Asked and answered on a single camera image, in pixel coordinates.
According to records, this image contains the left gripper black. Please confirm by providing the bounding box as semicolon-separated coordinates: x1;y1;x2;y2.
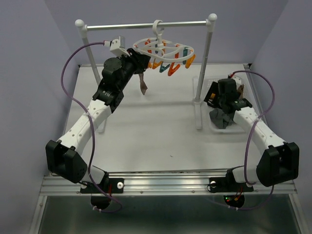
117;48;150;90

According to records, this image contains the grey sock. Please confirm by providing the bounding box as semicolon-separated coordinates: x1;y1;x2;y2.
209;108;234;129

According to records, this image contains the beige striped sock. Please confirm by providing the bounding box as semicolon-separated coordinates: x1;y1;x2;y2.
139;73;148;95

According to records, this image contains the white round clip hanger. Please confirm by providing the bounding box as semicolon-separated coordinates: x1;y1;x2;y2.
133;19;196;69

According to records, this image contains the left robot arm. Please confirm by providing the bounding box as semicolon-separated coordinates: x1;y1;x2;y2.
45;48;150;183

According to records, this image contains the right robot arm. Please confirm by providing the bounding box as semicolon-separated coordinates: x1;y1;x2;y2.
204;78;299;190

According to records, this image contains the white clothes rack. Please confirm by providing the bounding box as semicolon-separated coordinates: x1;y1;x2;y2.
75;13;217;130

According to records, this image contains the teal clothespin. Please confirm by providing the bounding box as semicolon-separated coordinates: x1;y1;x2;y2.
159;63;170;73

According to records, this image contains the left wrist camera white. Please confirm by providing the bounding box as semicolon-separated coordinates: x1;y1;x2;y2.
104;36;129;58

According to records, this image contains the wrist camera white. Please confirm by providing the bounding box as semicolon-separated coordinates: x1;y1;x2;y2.
228;74;243;86
104;36;129;58

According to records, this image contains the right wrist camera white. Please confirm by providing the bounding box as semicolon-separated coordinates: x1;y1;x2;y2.
228;74;243;86

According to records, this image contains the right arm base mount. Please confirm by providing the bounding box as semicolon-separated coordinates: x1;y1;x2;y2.
207;177;254;194

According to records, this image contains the aluminium rail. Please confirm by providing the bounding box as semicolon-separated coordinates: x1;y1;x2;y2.
41;173;299;195

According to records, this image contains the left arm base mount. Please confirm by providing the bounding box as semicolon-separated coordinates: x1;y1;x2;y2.
80;177;124;195

